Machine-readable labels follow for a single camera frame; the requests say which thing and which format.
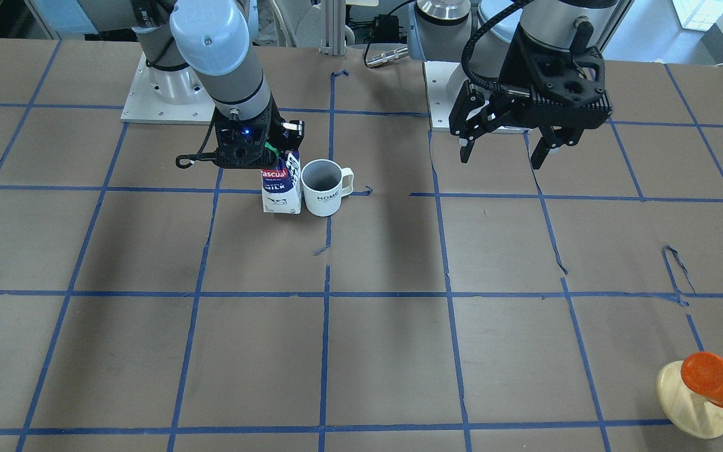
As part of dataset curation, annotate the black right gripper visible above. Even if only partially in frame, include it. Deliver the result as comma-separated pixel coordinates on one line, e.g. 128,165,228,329
264,104,305,154

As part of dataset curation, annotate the wooden cup stand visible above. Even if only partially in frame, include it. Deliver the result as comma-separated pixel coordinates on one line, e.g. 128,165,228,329
655,360,723,439

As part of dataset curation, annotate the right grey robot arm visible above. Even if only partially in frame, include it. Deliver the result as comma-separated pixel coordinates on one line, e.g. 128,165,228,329
33,1,304,169

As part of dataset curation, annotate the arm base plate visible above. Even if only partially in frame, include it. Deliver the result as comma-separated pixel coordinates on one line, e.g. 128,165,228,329
424,61,466,132
120,54,215,125

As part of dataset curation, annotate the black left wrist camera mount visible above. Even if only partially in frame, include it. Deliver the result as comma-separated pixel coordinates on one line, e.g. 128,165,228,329
498,26,613,129

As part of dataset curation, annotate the white ribbed cup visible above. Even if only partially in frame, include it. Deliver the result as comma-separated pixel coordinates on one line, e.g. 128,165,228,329
301,158,354,217

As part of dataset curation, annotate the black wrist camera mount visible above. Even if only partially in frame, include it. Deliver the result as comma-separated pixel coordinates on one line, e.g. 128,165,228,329
498,26,613,129
175,108,279,170

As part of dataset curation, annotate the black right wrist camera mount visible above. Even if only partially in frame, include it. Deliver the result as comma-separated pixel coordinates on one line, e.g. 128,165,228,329
175,108,279,170

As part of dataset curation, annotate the orange cup on stand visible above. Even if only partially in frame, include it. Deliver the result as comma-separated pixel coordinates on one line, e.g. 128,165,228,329
680,352,723,408

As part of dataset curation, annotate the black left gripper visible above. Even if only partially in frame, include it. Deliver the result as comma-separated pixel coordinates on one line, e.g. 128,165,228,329
449,80,564,171

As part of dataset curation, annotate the blue white milk carton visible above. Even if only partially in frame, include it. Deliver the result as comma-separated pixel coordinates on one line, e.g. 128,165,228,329
260,151,303,214

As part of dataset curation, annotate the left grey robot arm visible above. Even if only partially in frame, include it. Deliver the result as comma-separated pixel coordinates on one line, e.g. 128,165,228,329
407,1,618,170

